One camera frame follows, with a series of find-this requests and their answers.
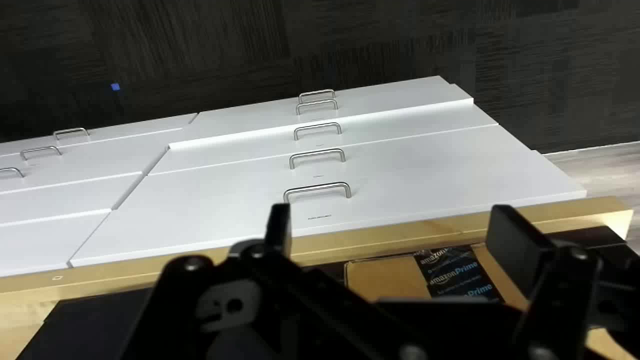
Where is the white drawer counter wooden top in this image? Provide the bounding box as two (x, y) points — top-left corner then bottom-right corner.
(0, 75), (637, 360)

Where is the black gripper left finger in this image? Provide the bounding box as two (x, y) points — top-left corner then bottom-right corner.
(228, 202), (297, 282)

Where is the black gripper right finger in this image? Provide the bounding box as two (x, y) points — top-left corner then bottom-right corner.
(487, 205), (607, 337)

